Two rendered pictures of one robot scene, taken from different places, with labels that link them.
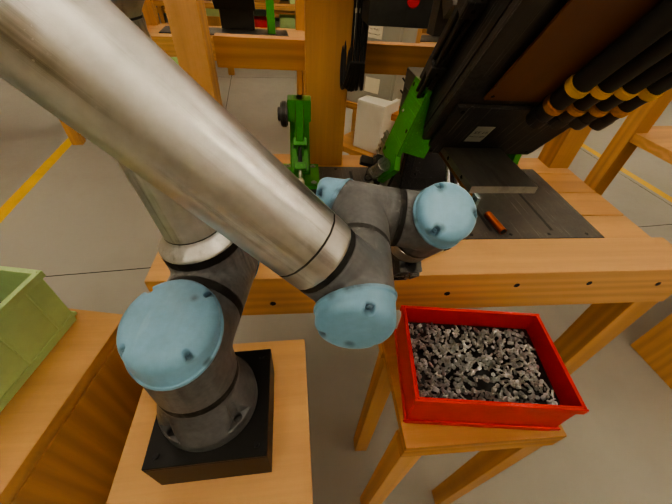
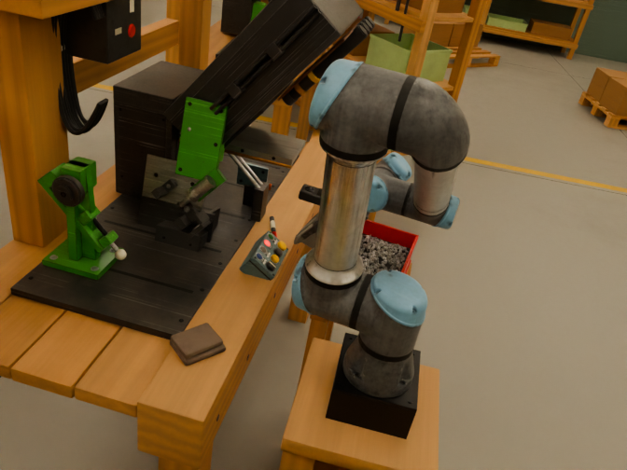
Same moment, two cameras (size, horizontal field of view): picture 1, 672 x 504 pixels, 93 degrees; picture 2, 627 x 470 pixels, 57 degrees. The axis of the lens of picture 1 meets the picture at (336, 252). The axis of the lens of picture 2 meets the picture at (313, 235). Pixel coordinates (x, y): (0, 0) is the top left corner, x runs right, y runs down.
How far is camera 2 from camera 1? 1.17 m
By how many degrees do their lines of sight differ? 58
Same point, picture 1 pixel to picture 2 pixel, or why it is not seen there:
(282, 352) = (321, 352)
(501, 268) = (305, 209)
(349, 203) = (392, 182)
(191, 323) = (407, 280)
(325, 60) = (47, 111)
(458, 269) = (296, 226)
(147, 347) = (417, 297)
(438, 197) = (398, 160)
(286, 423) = not seen: hidden behind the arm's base
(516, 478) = not seen: hidden behind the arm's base
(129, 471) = (392, 458)
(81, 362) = not seen: outside the picture
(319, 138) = (51, 204)
